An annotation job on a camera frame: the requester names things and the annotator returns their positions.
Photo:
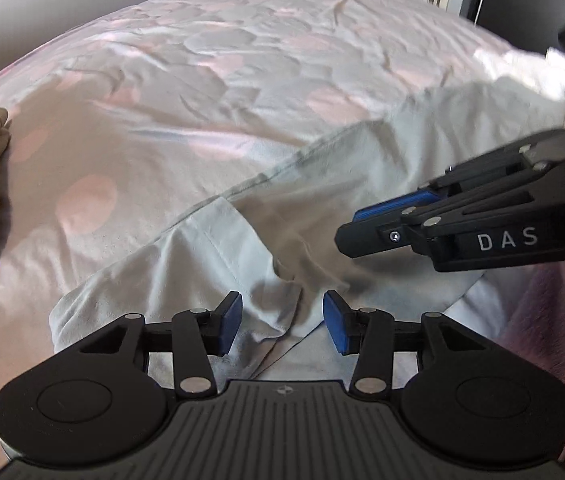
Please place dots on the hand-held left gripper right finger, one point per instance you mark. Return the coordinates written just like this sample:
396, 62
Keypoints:
337, 322

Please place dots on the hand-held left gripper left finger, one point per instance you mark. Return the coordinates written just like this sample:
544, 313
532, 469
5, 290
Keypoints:
227, 325

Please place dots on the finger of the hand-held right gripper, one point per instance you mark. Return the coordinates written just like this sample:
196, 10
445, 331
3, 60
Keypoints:
367, 240
392, 207

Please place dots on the light grey shirt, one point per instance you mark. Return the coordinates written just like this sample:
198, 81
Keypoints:
272, 220

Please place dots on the purple fuzzy robe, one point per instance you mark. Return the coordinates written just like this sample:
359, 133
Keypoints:
552, 320

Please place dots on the bed with pink dotted sheet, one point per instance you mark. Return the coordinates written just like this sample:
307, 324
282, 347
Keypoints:
187, 60

